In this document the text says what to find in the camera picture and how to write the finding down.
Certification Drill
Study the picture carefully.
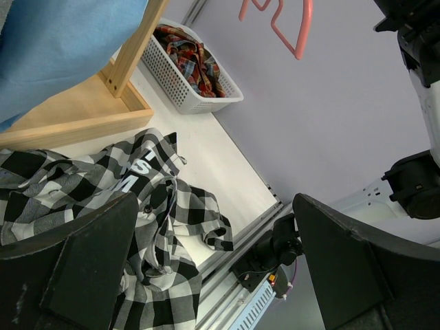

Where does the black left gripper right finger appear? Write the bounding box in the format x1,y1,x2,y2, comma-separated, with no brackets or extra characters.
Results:
292,194,439,329

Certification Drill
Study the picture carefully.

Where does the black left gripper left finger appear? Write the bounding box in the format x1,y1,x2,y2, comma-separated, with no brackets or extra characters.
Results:
1,193,138,329

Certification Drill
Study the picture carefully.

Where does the black white checkered shirt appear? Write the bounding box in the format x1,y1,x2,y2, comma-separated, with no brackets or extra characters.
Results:
1,128,233,329

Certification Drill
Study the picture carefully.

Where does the pink hanger with chrome hook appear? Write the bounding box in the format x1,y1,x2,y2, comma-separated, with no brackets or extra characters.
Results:
238,0,314,61

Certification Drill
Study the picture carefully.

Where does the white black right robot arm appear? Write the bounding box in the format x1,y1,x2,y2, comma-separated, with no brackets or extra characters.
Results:
249,1,429,203

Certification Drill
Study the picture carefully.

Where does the blue shirt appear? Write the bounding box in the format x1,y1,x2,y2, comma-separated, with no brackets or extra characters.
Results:
1,1,148,131

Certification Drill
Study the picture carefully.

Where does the red plaid shirt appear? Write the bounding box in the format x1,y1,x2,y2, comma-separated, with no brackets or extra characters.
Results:
153,24,226,98

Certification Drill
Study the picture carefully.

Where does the wooden clothes rack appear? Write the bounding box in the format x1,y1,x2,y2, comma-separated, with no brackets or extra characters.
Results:
1,1,167,150

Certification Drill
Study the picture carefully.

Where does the white plastic basket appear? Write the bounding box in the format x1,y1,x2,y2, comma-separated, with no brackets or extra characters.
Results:
142,19,243,114

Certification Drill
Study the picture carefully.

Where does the slotted grey cable duct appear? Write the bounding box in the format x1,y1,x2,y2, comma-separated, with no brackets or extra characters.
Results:
230,281,276,330

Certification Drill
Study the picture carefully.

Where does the aluminium mounting rail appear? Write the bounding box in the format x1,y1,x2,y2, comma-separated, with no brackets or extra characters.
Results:
195,188,292,329

